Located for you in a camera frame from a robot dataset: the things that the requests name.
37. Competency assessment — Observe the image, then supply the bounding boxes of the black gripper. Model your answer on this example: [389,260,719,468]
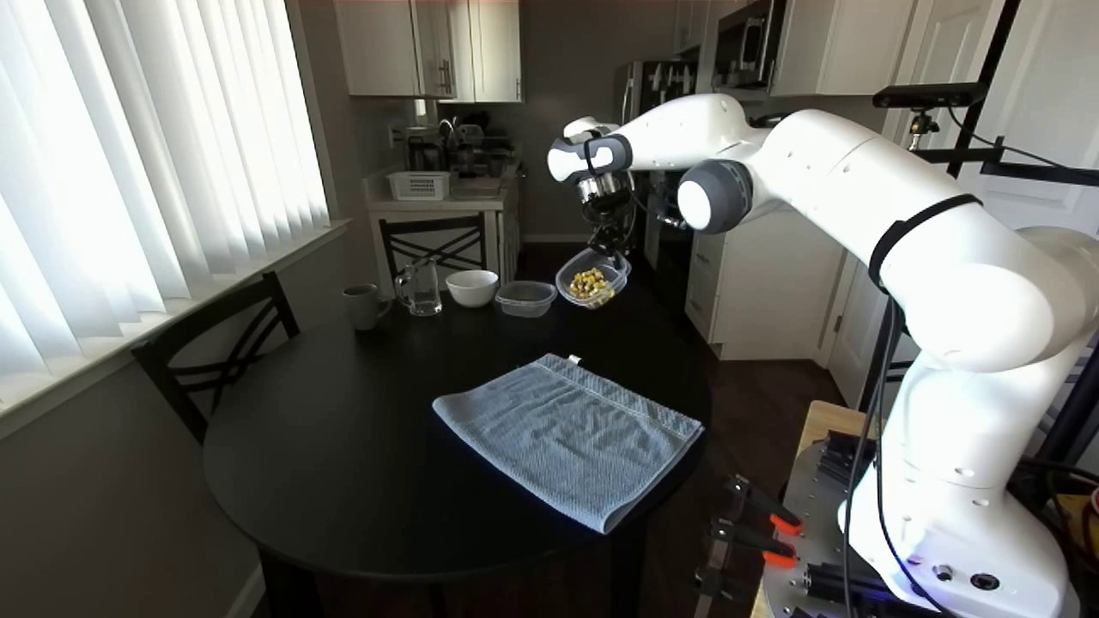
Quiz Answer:
[576,169,638,276]

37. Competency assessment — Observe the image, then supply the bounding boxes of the yellow food pieces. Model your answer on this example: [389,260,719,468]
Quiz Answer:
[567,264,622,310]

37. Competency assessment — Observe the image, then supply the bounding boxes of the clear plastic lunchbox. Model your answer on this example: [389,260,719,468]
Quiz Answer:
[552,244,636,313]

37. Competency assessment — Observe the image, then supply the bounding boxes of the blue towel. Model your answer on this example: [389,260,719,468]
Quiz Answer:
[431,350,708,539]

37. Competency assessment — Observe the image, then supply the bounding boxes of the white counter cabinet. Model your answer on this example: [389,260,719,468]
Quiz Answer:
[361,171,525,284]

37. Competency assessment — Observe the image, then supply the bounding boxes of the white bowl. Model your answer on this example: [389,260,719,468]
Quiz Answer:
[443,268,502,313]

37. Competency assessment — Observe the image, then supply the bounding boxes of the white kitchen base cabinet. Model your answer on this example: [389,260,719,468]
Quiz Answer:
[685,202,852,363]

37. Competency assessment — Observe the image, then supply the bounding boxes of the black wooden chair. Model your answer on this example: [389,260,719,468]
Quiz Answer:
[379,213,492,284]
[132,268,305,445]

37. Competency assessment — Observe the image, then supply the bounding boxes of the clear glass cup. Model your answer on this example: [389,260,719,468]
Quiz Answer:
[396,256,447,319]

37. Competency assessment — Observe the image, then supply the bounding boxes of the clear plastic storage bin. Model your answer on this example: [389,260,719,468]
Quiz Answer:
[384,169,457,207]

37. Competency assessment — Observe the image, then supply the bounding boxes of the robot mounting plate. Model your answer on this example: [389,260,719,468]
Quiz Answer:
[748,398,1099,618]

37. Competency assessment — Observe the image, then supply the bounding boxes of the white vertical window blinds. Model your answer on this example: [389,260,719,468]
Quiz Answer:
[0,0,336,390]

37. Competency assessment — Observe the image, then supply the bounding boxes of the white kitchen wall cabinets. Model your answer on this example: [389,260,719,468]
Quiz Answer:
[333,0,525,105]

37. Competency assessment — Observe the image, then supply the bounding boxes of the black clamp orange handle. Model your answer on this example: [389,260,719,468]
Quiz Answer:
[689,524,805,618]
[719,470,807,543]

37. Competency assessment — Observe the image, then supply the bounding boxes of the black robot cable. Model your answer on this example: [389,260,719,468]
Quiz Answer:
[839,300,922,618]

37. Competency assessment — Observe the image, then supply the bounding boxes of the black stereo camera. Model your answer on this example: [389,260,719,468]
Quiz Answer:
[873,78,988,113]

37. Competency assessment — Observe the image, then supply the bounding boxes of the black camera stand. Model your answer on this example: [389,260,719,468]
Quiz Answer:
[910,0,1099,190]

